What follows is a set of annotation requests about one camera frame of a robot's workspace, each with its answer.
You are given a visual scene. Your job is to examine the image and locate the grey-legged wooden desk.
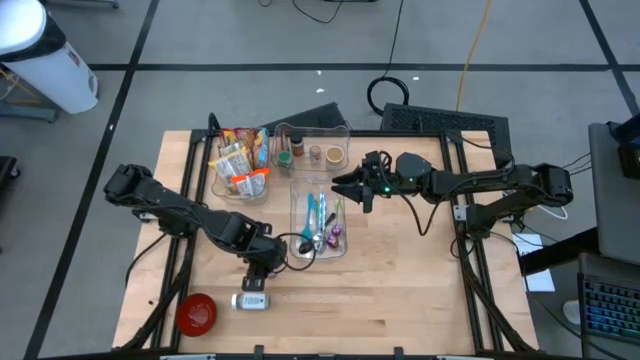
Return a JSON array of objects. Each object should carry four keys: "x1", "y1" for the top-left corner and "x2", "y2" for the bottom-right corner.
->
[{"x1": 0, "y1": 97, "x2": 59, "y2": 124}]

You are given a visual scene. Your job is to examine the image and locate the black coiled cable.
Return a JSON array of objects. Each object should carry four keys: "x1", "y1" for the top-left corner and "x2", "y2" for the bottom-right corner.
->
[{"x1": 366, "y1": 0, "x2": 411, "y2": 117}]

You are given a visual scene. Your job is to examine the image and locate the white trash bin black bag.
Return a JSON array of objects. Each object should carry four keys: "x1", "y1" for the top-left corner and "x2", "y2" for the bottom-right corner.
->
[{"x1": 0, "y1": 0, "x2": 100, "y2": 115}]

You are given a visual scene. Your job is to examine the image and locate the white cables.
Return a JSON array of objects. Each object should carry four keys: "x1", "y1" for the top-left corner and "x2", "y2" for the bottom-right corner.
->
[{"x1": 542, "y1": 202, "x2": 570, "y2": 221}]

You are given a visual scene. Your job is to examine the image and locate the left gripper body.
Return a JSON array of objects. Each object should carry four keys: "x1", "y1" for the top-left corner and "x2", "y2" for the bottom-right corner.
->
[{"x1": 239, "y1": 223, "x2": 290, "y2": 294}]

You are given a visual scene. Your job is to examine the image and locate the white labelled spice jar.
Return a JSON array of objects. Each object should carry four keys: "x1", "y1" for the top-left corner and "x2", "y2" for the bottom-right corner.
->
[{"x1": 230, "y1": 292, "x2": 272, "y2": 311}]

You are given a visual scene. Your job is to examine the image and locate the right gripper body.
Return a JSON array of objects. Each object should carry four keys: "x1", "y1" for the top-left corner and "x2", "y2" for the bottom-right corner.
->
[{"x1": 362, "y1": 150, "x2": 435, "y2": 215}]

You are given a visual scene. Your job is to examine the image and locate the black desk beam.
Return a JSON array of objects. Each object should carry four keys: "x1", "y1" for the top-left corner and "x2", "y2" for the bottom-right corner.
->
[{"x1": 518, "y1": 227, "x2": 601, "y2": 277}]

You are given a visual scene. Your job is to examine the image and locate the black aluminium rig frame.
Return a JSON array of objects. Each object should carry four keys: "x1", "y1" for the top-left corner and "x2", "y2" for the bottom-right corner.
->
[{"x1": 112, "y1": 127, "x2": 539, "y2": 360}]

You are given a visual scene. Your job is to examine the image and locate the green lid herb jar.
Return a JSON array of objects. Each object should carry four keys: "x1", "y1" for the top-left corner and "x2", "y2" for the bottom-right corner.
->
[{"x1": 276, "y1": 149, "x2": 296, "y2": 177}]

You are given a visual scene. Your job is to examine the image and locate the red bowl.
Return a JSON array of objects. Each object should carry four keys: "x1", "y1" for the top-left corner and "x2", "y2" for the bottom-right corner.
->
[{"x1": 174, "y1": 292, "x2": 219, "y2": 338}]

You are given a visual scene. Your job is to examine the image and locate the black floor cable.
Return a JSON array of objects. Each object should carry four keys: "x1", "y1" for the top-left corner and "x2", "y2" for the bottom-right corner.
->
[{"x1": 291, "y1": 0, "x2": 351, "y2": 25}]

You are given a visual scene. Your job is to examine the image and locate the orange ramen noodle pack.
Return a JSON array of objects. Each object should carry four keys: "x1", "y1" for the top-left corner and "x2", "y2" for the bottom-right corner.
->
[{"x1": 230, "y1": 167, "x2": 272, "y2": 199}]

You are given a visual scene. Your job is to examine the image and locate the tan lid white canister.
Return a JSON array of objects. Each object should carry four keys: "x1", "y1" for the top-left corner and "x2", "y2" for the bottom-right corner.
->
[{"x1": 324, "y1": 144, "x2": 346, "y2": 171}]

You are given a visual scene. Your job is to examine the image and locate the white mouse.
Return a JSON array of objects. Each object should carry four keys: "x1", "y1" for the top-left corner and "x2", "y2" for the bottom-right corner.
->
[{"x1": 563, "y1": 298, "x2": 584, "y2": 325}]

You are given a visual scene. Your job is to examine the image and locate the black angled panel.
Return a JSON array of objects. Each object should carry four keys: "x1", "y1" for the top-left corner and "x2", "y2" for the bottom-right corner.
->
[{"x1": 263, "y1": 101, "x2": 349, "y2": 132}]

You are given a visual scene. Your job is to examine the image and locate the teal plastic spoon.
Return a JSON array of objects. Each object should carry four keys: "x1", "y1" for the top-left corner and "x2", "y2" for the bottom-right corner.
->
[{"x1": 299, "y1": 192, "x2": 317, "y2": 242}]

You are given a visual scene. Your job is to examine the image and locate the black device on desk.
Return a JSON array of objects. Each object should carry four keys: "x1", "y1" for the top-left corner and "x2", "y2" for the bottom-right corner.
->
[{"x1": 607, "y1": 113, "x2": 640, "y2": 180}]

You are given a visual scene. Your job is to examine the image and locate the yellow ramen noodle pack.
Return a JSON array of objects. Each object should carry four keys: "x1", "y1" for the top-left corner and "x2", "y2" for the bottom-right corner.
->
[{"x1": 207, "y1": 146, "x2": 254, "y2": 188}]

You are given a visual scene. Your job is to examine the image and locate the white paper sheet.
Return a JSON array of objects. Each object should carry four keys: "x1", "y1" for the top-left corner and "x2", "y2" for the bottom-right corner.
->
[{"x1": 512, "y1": 232, "x2": 557, "y2": 294}]

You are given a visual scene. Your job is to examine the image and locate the Maruchan roast beef ramen pack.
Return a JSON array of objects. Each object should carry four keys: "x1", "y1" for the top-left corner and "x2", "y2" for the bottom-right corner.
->
[{"x1": 221, "y1": 127, "x2": 259, "y2": 147}]

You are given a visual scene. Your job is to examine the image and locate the purple iridescent spoon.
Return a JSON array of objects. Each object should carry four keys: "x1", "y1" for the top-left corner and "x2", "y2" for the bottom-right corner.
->
[{"x1": 330, "y1": 198, "x2": 345, "y2": 238}]

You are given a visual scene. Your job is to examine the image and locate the backlit keyboard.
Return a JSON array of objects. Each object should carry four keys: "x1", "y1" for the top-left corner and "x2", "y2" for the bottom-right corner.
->
[{"x1": 579, "y1": 274, "x2": 640, "y2": 346}]

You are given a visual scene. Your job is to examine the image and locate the grey standing desk base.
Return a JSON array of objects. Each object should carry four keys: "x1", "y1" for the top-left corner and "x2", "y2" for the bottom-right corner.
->
[{"x1": 47, "y1": 0, "x2": 121, "y2": 10}]

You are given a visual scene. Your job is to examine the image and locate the yellow cable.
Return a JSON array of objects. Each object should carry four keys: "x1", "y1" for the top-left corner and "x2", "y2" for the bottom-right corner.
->
[
  {"x1": 0, "y1": 67, "x2": 45, "y2": 106},
  {"x1": 454, "y1": 0, "x2": 495, "y2": 112}
]

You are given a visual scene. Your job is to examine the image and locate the clear plastic bin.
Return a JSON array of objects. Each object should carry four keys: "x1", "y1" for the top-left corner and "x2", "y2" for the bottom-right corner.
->
[
  {"x1": 210, "y1": 127, "x2": 271, "y2": 207},
  {"x1": 289, "y1": 179, "x2": 350, "y2": 261},
  {"x1": 269, "y1": 122, "x2": 351, "y2": 184}
]

